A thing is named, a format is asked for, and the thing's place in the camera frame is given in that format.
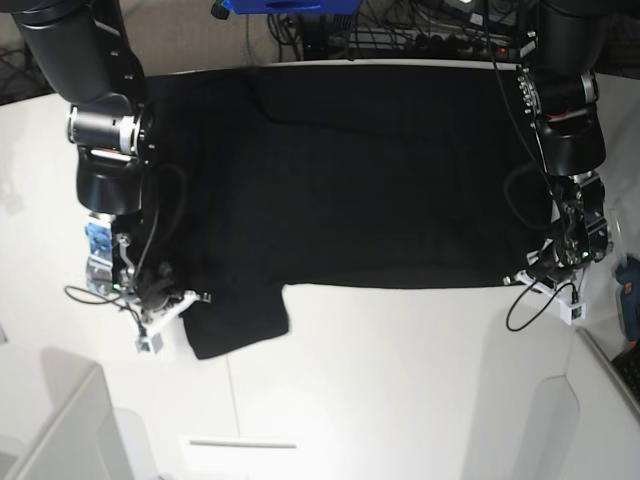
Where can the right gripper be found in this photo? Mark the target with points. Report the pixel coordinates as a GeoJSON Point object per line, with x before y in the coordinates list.
{"type": "Point", "coordinates": [120, 264]}

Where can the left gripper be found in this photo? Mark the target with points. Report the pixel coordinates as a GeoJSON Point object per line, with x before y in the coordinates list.
{"type": "Point", "coordinates": [579, 235]}

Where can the black T-shirt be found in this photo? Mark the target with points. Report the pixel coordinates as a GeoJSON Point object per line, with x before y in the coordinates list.
{"type": "Point", "coordinates": [377, 176]}

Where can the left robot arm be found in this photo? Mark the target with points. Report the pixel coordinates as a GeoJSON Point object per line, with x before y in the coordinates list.
{"type": "Point", "coordinates": [560, 91]}

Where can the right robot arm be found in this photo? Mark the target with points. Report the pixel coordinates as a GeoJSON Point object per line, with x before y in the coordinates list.
{"type": "Point", "coordinates": [83, 50]}

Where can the blue hot glue gun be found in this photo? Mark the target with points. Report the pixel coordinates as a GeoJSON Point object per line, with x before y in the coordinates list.
{"type": "Point", "coordinates": [626, 273]}

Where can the black keyboard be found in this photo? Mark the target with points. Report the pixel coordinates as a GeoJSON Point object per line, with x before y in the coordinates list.
{"type": "Point", "coordinates": [628, 366]}

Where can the blue plastic box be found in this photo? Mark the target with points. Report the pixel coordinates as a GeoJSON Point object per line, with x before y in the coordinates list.
{"type": "Point", "coordinates": [250, 7]}

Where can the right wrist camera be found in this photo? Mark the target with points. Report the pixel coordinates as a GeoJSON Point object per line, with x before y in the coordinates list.
{"type": "Point", "coordinates": [149, 339]}

